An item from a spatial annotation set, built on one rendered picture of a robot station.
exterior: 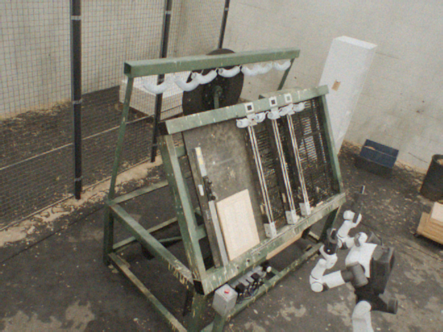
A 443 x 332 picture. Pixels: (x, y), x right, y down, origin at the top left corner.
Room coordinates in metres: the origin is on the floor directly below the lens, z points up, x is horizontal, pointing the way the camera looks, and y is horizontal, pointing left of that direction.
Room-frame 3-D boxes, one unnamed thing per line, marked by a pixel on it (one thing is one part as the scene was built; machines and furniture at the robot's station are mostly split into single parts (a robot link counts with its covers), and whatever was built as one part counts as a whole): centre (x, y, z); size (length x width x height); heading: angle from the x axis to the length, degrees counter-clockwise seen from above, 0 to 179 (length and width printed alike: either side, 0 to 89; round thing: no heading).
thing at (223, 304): (1.97, -0.22, 0.84); 0.12 x 0.12 x 0.18; 51
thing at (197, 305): (3.32, -0.22, 0.41); 2.20 x 1.38 x 0.83; 141
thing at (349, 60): (6.57, -1.75, 1.03); 0.61 x 0.58 x 2.05; 152
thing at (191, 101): (3.50, 0.17, 1.85); 0.80 x 0.06 x 0.80; 141
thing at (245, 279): (2.36, -0.45, 0.69); 0.50 x 0.14 x 0.24; 141
